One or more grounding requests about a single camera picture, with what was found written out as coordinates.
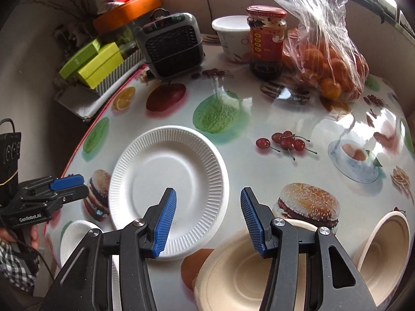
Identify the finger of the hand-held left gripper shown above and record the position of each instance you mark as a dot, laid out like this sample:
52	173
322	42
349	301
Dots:
66	182
76	194

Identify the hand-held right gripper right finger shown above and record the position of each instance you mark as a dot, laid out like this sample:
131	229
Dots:
253	223

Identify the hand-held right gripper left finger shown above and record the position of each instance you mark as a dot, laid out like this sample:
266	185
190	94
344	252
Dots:
165	223

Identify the white foam plate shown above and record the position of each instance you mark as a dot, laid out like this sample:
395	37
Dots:
168	165
73	236

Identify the beige paper bowl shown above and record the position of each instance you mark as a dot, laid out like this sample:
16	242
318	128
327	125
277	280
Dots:
382	259
233	275

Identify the person's left forearm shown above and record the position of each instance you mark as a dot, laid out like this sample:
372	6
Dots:
16	265

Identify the person's left hand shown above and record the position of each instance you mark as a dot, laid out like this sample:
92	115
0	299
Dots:
34	238

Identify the white flat box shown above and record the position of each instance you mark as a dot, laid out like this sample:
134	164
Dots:
77	107

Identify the lime green box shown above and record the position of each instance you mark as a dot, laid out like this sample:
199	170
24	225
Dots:
100	66

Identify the grey striped box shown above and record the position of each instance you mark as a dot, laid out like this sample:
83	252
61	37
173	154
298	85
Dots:
121	74

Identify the dark dried branches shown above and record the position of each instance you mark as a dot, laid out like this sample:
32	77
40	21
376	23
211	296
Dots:
69	34

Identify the grey desktop air cooler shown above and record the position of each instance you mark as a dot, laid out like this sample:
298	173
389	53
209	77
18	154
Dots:
171	48

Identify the red-lidded glass sauce jar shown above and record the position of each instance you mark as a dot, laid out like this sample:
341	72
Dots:
266	48

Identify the clear bag of oranges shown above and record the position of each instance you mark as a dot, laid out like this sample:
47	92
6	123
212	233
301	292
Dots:
324	61

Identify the orange round tin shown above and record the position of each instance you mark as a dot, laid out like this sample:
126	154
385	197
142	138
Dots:
136	8

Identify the white plastic tub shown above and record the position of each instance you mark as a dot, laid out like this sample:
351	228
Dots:
231	35

